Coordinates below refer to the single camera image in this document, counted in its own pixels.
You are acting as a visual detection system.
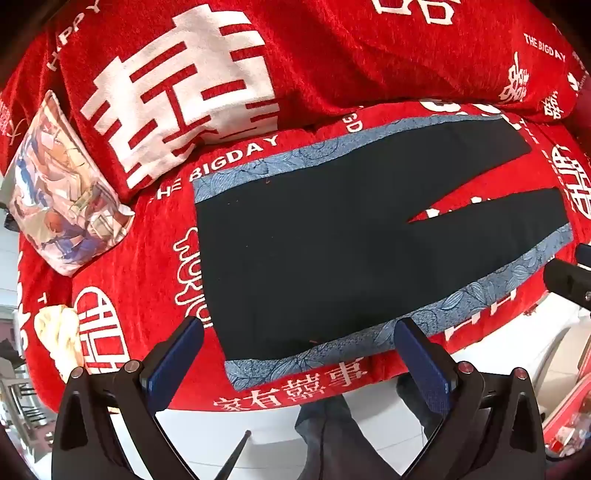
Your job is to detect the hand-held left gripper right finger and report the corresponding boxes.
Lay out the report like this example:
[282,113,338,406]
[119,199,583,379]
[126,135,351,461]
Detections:
[394,316,549,480]

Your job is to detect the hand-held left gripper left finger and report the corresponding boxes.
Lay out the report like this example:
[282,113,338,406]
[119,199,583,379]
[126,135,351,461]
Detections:
[51,316,205,480]

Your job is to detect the black pants with blue trim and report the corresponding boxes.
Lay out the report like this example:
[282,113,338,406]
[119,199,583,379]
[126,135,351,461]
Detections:
[191,113,575,391]

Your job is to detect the red printed blanket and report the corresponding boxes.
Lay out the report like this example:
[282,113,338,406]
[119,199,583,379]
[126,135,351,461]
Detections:
[0,28,591,414]

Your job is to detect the black thin rod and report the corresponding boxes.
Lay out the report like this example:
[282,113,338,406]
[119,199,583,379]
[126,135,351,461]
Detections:
[223,429,254,480]

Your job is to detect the person's dark trousers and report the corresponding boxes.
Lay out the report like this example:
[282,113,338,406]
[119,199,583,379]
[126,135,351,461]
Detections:
[294,373,445,480]

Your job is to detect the metal rack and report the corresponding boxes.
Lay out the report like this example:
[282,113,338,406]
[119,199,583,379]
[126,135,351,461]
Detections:
[0,362,52,446]

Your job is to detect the cartoon printed pillow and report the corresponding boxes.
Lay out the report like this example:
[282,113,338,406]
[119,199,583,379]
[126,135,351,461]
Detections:
[0,90,136,278]

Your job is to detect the red printed quilt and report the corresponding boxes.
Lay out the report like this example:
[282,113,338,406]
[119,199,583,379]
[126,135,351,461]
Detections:
[46,0,583,202]

